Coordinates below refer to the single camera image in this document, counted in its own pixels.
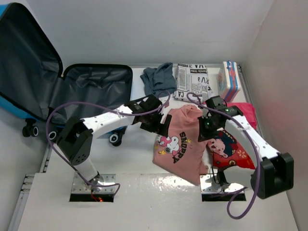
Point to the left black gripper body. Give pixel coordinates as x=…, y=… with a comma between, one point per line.
x=152, y=122

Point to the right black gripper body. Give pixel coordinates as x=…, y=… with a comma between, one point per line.
x=216, y=127

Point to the pink Snoopy sweatshirt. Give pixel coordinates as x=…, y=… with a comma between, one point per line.
x=180, y=153

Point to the magenta towel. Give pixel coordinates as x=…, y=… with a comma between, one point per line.
x=248, y=111

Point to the grey-blue shirt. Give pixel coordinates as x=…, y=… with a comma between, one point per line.
x=160, y=79

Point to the newspaper print fabric bag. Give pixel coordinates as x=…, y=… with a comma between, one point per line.
x=192, y=78

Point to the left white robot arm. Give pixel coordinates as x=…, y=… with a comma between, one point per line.
x=75, y=140

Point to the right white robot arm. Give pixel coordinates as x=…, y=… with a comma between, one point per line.
x=274, y=171

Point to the red cartoon pig cushion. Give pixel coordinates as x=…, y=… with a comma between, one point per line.
x=227, y=151

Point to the white blue toiletry box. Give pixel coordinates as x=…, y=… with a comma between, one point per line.
x=228, y=81

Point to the blue open suitcase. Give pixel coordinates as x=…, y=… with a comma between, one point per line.
x=34, y=84

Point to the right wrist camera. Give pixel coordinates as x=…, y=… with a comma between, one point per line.
x=218, y=104

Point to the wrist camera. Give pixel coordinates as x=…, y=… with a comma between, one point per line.
x=218, y=104
x=143, y=104

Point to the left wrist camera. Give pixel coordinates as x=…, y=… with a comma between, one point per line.
x=143, y=104

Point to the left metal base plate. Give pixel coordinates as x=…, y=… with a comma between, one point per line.
x=105, y=184

